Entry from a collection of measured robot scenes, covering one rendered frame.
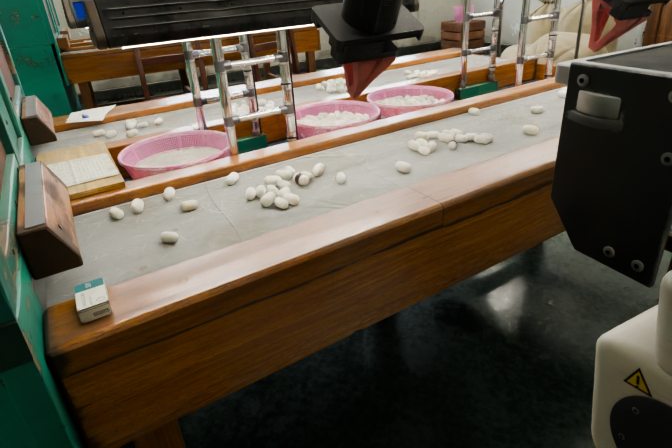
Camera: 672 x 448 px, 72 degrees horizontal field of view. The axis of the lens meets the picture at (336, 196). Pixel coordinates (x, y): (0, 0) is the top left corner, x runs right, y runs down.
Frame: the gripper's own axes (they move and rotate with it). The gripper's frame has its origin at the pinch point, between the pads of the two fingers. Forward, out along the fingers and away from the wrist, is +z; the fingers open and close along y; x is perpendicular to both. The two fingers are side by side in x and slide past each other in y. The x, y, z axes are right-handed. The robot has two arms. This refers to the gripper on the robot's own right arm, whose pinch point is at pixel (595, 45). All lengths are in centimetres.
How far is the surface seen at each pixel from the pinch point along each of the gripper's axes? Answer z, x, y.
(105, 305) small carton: 21, 5, 75
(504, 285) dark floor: 115, -2, -50
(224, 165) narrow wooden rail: 42, -31, 49
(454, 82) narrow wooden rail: 64, -63, -47
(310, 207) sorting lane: 33, -8, 40
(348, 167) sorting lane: 39, -19, 25
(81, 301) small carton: 22, 3, 77
